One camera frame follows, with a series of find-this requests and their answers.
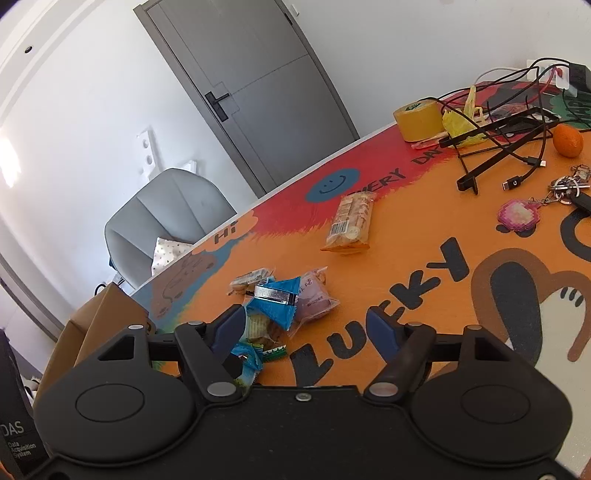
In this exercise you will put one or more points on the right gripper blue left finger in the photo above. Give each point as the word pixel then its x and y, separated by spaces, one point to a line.
pixel 226 331

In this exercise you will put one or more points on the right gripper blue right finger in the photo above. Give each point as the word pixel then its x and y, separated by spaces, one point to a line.
pixel 385 332

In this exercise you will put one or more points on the blue snack packet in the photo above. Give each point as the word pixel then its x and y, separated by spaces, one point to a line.
pixel 276 300

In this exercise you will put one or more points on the green striped wafer packet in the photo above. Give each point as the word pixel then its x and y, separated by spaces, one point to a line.
pixel 258 345

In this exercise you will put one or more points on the small brown snack bar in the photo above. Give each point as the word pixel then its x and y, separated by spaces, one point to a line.
pixel 245 284

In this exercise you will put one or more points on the pink snack packet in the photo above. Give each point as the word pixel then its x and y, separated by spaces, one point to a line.
pixel 313 299

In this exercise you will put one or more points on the white dotted cushion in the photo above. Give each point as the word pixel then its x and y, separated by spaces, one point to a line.
pixel 166 252

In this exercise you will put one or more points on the biscuit packet orange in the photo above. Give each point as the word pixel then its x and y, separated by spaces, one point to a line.
pixel 350 229

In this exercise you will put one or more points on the cardboard box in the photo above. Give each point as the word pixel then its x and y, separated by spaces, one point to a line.
pixel 91 326

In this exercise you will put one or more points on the grey armchair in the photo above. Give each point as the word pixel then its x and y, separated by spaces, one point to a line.
pixel 175 205

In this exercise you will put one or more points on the colourful cat table mat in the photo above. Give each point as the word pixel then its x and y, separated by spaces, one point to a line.
pixel 438 252

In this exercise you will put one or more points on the yellow tape roll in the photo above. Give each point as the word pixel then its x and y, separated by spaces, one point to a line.
pixel 419 120

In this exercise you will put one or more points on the yellow plastic bag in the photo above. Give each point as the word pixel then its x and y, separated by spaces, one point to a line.
pixel 458 122

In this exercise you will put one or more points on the key bunch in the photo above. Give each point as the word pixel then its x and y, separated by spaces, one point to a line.
pixel 573 189

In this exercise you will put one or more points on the orange tangerine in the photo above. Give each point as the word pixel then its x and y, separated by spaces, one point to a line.
pixel 567 140

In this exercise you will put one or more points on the grey door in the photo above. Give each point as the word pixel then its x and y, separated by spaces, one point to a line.
pixel 257 82

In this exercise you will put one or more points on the white power strip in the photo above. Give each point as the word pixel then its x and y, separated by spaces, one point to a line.
pixel 553 71

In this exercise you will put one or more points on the black power adapter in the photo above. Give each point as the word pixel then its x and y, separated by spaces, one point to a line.
pixel 579 79

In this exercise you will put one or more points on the black stand frame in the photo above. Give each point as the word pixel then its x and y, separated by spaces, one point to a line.
pixel 523 136

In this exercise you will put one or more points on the pink apple keychain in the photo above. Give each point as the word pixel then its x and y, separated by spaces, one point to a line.
pixel 519 215

